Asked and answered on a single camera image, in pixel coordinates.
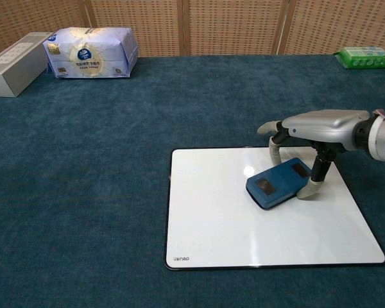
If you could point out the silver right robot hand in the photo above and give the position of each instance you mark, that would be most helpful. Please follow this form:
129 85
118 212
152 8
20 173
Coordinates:
327 128

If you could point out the blue whiteboard eraser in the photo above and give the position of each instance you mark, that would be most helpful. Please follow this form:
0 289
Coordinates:
279 189

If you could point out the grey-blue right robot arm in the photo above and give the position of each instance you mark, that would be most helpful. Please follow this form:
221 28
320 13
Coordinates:
381 138

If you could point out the white dry-erase board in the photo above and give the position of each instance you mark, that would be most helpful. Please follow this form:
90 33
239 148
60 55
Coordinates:
211 231

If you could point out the green wet wipes pack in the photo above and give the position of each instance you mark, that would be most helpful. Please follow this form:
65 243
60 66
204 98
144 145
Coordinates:
362 57

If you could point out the wooden rattan folding screen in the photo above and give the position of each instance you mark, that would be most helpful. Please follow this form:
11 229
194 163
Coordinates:
227 25

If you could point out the teal carpet table cover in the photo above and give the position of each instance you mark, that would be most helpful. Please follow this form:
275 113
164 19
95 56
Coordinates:
83 160

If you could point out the white and blue tissue pack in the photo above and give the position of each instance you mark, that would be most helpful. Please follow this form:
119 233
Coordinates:
90 54

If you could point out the long grey power strip box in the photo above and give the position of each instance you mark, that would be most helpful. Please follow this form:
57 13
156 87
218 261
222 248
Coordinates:
9 70

